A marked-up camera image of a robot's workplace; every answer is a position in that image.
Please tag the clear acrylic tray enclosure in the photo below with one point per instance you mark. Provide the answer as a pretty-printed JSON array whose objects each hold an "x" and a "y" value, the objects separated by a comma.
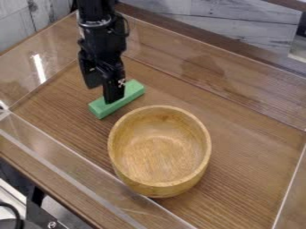
[{"x": 249, "y": 99}]

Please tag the brown wooden bowl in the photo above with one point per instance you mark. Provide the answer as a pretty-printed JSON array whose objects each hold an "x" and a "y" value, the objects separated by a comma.
[{"x": 160, "y": 149}]

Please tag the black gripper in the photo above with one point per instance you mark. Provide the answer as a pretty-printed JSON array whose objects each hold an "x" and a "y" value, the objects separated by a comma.
[{"x": 104, "y": 42}]

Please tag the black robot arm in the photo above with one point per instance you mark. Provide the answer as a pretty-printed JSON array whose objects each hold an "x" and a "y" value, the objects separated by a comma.
[{"x": 96, "y": 10}]

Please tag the green rectangular block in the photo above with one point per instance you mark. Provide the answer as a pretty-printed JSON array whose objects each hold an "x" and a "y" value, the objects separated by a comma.
[{"x": 101, "y": 109}]

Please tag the black metal table bracket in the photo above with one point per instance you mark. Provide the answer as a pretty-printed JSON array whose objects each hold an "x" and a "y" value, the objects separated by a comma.
[{"x": 37, "y": 214}]

